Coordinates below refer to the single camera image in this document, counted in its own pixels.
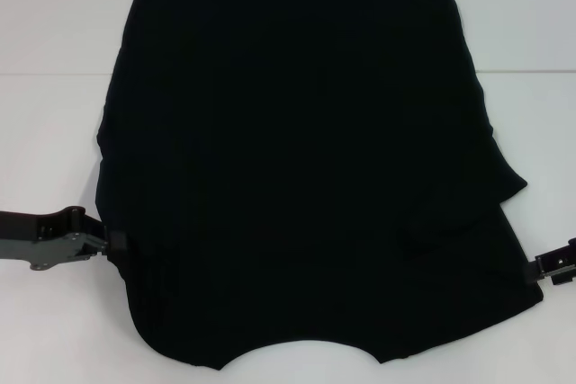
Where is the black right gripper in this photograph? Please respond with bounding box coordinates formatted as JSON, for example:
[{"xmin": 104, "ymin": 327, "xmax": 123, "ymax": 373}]
[{"xmin": 526, "ymin": 237, "xmax": 576, "ymax": 286}]

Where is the black t-shirt with white print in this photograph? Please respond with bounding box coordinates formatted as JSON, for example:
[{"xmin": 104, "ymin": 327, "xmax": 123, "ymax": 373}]
[{"xmin": 93, "ymin": 0, "xmax": 545, "ymax": 356}]

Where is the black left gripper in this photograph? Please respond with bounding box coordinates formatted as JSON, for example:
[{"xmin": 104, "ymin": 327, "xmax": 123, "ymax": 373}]
[{"xmin": 0, "ymin": 206, "xmax": 130, "ymax": 272}]

